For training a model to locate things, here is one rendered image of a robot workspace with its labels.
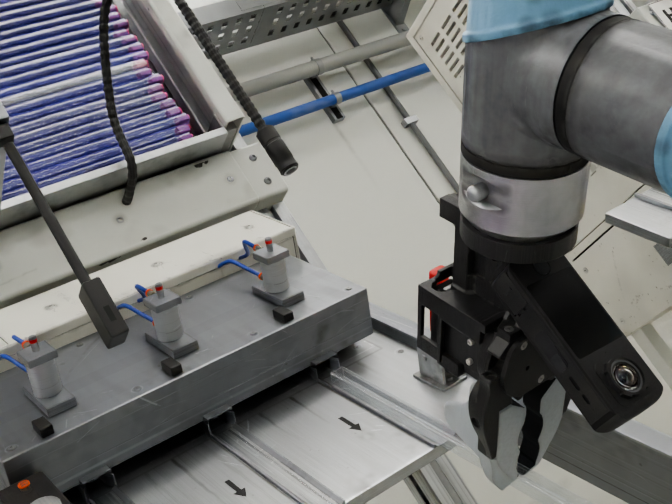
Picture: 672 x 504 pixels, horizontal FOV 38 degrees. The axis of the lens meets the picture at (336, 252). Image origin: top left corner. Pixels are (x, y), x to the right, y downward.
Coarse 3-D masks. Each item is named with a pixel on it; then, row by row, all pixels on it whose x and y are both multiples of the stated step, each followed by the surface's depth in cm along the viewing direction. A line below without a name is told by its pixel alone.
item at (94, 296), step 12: (84, 288) 66; (96, 288) 67; (84, 300) 67; (96, 300) 66; (108, 300) 66; (96, 312) 66; (108, 312) 66; (96, 324) 67; (108, 324) 66; (120, 324) 66; (108, 336) 66; (120, 336) 66; (108, 348) 67
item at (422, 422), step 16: (336, 384) 85; (352, 384) 83; (368, 384) 82; (368, 400) 81; (384, 400) 80; (400, 400) 79; (400, 416) 78; (416, 416) 77; (432, 416) 77; (432, 432) 75; (448, 432) 74; (448, 448) 74; (464, 448) 72; (480, 464) 71; (528, 480) 68; (544, 480) 68; (544, 496) 67; (560, 496) 66; (576, 496) 66
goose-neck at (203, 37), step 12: (180, 0) 89; (192, 12) 88; (192, 24) 88; (204, 36) 88; (216, 48) 87; (216, 60) 87; (228, 72) 86; (228, 84) 87; (240, 96) 86; (252, 108) 85; (252, 120) 85
